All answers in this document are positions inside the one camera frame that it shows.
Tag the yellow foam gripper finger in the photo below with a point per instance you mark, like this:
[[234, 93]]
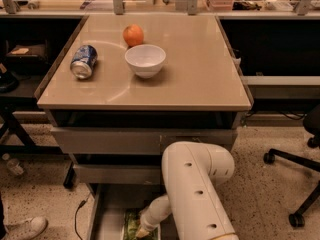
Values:
[[141, 233]]

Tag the green jalapeno chip bag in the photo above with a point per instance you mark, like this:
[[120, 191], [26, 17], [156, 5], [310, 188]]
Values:
[[131, 224]]

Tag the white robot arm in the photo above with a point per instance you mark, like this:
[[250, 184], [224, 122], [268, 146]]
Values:
[[191, 171]]

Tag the open grey bottom drawer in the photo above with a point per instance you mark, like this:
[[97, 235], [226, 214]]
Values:
[[111, 203]]

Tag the grey middle drawer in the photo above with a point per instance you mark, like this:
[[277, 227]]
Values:
[[119, 174]]

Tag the grey top drawer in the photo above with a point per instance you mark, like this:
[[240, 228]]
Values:
[[134, 141]]

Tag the grey drawer cabinet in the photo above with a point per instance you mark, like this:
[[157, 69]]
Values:
[[198, 88]]

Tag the white sneaker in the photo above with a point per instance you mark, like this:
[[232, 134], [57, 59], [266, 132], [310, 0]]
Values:
[[26, 230]]

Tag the clear plastic bottle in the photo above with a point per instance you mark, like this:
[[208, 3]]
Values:
[[13, 165]]

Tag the white ceramic bowl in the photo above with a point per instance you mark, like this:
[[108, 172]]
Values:
[[145, 60]]

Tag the blue soda can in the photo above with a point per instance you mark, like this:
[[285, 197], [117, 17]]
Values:
[[83, 62]]

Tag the orange fruit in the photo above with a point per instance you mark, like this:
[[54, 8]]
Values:
[[133, 35]]

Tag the black side table frame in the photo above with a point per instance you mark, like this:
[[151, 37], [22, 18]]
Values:
[[12, 125]]

